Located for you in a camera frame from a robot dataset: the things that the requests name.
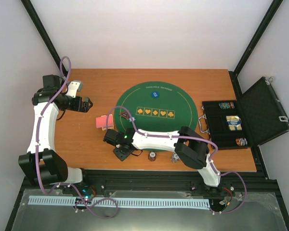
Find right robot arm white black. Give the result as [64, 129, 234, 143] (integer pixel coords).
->
[103, 127, 221, 188]

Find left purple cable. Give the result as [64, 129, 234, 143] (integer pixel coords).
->
[35, 56, 118, 219]

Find orange card box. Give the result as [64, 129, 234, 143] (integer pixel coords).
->
[102, 126, 114, 131]

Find teal chip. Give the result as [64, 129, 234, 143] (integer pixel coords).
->
[129, 116, 135, 122]

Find round green poker mat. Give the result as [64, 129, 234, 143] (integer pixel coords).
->
[114, 81, 198, 132]

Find metal front plate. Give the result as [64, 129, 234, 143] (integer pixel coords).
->
[7, 190, 289, 231]

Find blue round blind button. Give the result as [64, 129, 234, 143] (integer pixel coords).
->
[151, 91, 160, 99]

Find light blue cable duct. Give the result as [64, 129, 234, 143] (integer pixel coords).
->
[27, 195, 210, 210]

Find blue white chips in case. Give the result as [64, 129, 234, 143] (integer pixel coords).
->
[226, 115, 242, 131]

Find chips row in case top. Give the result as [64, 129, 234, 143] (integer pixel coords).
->
[219, 102, 235, 109]

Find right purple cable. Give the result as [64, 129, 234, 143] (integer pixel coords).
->
[105, 105, 248, 215]

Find purple cable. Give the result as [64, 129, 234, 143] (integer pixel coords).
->
[35, 56, 118, 219]
[105, 105, 248, 215]

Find right black frame post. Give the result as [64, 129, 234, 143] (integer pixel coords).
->
[233, 0, 283, 77]

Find black frame post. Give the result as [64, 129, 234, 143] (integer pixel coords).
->
[21, 0, 61, 68]
[233, 0, 283, 77]

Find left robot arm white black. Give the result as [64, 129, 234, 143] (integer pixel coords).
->
[18, 75, 93, 194]

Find left black frame post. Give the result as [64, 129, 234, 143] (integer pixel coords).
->
[21, 0, 61, 68]

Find black poker case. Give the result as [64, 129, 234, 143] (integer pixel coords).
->
[202, 77, 289, 150]

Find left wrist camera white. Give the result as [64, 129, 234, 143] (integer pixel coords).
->
[66, 80, 83, 98]

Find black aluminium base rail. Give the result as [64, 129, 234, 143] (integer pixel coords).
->
[21, 168, 279, 195]

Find red playing card deck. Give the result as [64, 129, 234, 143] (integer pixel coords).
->
[95, 114, 114, 129]

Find black triangular dealer button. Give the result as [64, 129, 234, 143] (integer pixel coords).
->
[119, 111, 130, 120]

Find brown poker chip stack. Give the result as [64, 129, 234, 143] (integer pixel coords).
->
[148, 152, 157, 162]

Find mixed chips in case bottom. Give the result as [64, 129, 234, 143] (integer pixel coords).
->
[236, 138, 248, 146]

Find blue white chip stack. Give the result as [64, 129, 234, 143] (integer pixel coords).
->
[171, 153, 180, 163]

